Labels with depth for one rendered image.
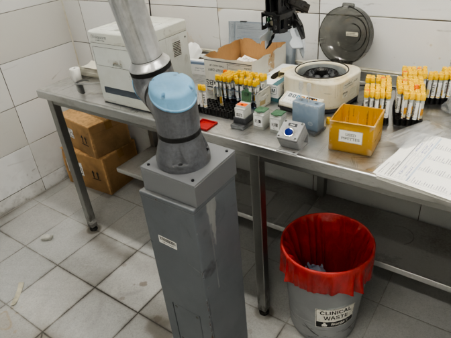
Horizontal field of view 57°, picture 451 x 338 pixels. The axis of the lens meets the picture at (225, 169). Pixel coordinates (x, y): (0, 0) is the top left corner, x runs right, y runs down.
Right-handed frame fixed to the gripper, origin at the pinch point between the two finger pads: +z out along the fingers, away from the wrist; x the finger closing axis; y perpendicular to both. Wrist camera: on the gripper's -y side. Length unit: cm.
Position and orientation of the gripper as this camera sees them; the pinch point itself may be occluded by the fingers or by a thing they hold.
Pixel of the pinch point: (285, 53)
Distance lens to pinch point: 138.0
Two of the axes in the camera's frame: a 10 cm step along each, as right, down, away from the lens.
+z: 0.8, 8.2, 5.7
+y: -7.1, 4.5, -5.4
